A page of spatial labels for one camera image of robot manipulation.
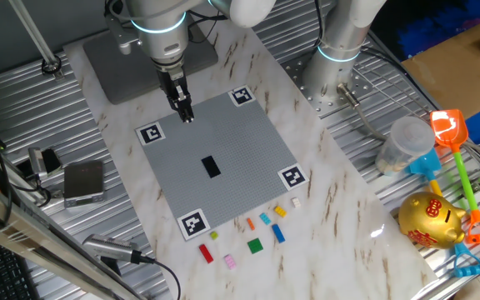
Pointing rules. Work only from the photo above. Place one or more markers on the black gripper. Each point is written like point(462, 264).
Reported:
point(172, 81)

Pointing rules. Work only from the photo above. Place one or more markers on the blue Lego brick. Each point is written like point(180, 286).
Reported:
point(278, 233)

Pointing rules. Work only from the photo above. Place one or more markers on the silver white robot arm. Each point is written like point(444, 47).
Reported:
point(331, 75)

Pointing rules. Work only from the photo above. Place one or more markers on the black Lego plate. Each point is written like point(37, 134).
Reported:
point(211, 166)

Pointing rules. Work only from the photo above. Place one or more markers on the grey Lego baseplate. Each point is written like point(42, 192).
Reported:
point(240, 158)

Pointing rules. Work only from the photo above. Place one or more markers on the lime small Lego brick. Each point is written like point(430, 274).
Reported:
point(214, 235)

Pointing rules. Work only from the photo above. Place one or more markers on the orange Lego brick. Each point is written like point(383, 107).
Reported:
point(251, 223)

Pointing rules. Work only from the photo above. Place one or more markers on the cyan Lego brick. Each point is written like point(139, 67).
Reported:
point(265, 218)

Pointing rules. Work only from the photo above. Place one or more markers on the yellow Lego brick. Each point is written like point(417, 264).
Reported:
point(280, 211)

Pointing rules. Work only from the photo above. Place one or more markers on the red Lego brick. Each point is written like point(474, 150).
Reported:
point(206, 253)

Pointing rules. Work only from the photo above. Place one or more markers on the white Lego brick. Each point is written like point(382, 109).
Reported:
point(296, 202)

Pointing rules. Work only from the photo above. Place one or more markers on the green square Lego plate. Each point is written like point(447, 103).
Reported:
point(255, 246)

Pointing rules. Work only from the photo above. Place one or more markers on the pink Lego brick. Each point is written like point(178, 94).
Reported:
point(230, 261)

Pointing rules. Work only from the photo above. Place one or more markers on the black white fiducial marker tag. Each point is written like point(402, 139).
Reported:
point(241, 96)
point(193, 224)
point(150, 134)
point(293, 176)

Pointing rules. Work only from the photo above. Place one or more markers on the silver digital scale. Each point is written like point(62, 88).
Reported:
point(83, 181)

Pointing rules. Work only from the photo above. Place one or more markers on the metal robot mounting plate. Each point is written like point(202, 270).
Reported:
point(319, 106)

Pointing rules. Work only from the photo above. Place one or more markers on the metal pole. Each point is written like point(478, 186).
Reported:
point(31, 33)

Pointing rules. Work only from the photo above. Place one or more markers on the clear plastic cup with lid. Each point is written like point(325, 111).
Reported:
point(406, 141)

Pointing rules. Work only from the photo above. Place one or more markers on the blue fuzzy fabric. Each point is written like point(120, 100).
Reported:
point(431, 31)

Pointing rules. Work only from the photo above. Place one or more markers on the orange toy shovel green shaft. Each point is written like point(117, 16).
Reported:
point(448, 129)

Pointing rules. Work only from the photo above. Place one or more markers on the gold piggy bank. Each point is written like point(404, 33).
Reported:
point(427, 221)

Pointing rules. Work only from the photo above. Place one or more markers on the brown cardboard box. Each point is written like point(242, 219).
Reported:
point(452, 71)

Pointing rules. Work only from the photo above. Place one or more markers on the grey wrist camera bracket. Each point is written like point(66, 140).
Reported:
point(121, 35)

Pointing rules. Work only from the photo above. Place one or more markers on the silver depth camera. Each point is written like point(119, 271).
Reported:
point(36, 162)
point(111, 248)

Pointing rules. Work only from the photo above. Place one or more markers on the aluminium frame bar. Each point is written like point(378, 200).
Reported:
point(36, 246)

